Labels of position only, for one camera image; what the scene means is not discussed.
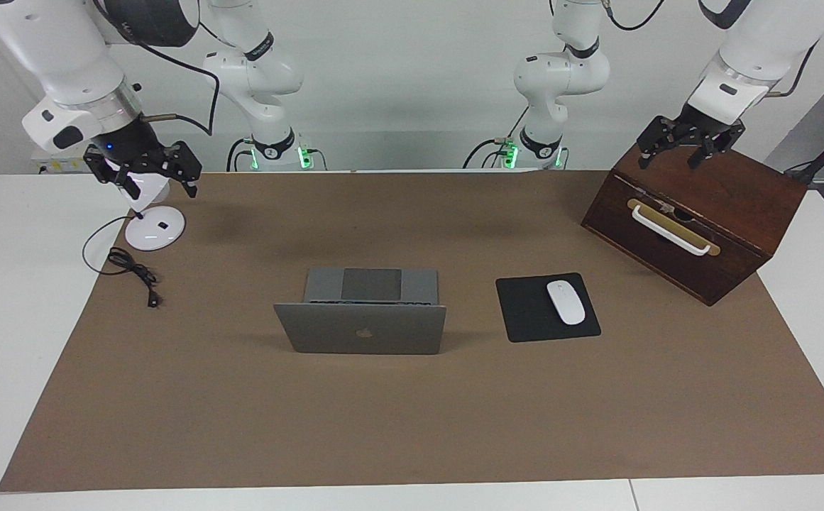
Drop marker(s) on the black mouse pad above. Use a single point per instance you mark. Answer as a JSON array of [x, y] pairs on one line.
[[525, 312]]

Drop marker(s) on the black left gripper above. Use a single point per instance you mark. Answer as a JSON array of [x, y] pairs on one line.
[[699, 129]]

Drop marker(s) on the silver apple laptop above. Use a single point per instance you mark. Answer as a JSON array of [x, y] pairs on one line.
[[326, 333]]

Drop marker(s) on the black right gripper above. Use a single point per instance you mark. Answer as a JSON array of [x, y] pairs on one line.
[[131, 145]]

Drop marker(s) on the white power strip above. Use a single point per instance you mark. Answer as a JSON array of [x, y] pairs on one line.
[[57, 165]]

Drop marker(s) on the white desk lamp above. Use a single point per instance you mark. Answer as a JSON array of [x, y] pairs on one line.
[[156, 231]]

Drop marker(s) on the brown table mat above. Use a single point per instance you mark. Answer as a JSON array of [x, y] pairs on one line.
[[412, 426]]

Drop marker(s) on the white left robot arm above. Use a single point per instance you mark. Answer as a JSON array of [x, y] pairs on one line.
[[759, 35]]

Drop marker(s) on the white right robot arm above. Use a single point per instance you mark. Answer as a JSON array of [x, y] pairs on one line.
[[64, 50]]

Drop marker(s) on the dark brown wooden box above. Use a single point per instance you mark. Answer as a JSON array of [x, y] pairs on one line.
[[724, 206]]

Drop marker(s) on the white computer mouse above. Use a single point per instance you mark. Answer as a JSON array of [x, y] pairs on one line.
[[566, 301]]

